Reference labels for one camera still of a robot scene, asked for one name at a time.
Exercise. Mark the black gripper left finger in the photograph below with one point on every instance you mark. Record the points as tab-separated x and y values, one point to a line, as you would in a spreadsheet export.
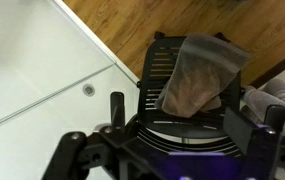
72	153

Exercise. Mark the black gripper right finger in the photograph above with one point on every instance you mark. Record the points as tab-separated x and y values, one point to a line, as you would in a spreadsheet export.
265	150

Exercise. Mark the grey striped towel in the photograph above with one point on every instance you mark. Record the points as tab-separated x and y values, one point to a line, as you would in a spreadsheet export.
282	96

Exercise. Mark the dark wooden baseboard strip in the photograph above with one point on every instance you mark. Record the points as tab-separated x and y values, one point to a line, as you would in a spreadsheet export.
282	65

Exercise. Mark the black dish rack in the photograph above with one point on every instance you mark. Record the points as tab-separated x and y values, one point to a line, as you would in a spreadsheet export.
182	125

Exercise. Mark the grey brown towel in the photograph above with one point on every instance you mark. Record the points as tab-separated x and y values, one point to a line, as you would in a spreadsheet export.
198	76

